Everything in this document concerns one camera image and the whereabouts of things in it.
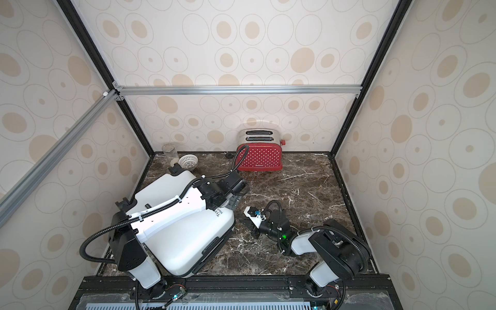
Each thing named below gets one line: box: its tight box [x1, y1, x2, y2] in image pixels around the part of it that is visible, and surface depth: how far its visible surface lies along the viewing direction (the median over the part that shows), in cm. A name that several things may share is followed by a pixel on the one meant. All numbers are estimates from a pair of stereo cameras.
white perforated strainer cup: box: [178, 153, 199, 170], surface depth 115 cm
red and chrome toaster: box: [235, 127, 287, 172], surface depth 108 cm
